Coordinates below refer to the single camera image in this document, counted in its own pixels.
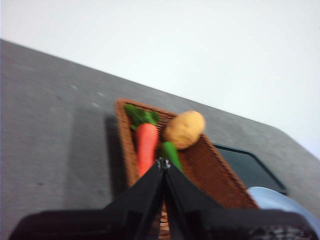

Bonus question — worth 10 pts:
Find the orange carrot with green leaves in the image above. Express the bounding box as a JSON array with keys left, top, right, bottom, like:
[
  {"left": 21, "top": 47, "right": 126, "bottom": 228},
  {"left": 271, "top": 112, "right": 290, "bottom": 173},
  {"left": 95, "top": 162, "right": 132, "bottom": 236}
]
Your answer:
[{"left": 123, "top": 103, "right": 161, "bottom": 177}]

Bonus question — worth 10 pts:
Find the green pepper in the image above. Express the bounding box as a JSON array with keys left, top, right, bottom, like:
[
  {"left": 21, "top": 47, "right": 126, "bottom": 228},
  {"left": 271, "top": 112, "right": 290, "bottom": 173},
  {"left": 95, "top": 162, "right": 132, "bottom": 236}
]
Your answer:
[{"left": 158, "top": 141, "right": 185, "bottom": 173}]

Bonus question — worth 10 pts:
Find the light blue plate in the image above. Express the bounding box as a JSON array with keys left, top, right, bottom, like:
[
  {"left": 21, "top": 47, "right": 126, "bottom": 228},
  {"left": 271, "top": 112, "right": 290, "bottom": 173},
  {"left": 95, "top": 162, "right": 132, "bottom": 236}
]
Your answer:
[{"left": 246, "top": 186, "right": 318, "bottom": 236}]

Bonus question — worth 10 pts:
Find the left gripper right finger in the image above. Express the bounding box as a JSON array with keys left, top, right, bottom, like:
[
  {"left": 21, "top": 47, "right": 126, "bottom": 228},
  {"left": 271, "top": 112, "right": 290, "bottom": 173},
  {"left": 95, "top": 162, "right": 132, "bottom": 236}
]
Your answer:
[{"left": 162, "top": 161, "right": 318, "bottom": 240}]

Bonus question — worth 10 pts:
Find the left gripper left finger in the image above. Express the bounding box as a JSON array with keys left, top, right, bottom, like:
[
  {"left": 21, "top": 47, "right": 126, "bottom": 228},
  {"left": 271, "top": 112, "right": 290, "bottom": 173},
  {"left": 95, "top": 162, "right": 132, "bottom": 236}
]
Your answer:
[{"left": 8, "top": 158, "right": 165, "bottom": 240}]

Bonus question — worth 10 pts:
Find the black rectangular tray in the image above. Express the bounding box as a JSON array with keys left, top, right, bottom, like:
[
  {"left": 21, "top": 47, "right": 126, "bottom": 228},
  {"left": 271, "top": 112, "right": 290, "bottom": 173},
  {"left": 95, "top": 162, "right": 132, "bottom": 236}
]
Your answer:
[{"left": 212, "top": 143, "right": 288, "bottom": 196}]

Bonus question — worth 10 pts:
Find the brown wicker basket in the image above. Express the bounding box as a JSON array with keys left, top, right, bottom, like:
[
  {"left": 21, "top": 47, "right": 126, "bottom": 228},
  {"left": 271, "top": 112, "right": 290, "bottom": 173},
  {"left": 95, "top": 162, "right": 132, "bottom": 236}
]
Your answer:
[{"left": 114, "top": 98, "right": 260, "bottom": 240}]

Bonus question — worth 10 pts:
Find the yellow-brown potato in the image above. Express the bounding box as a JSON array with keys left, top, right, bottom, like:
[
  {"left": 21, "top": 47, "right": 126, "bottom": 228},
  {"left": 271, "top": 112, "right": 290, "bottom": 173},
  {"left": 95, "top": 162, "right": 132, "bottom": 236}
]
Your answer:
[{"left": 162, "top": 110, "right": 207, "bottom": 150}]

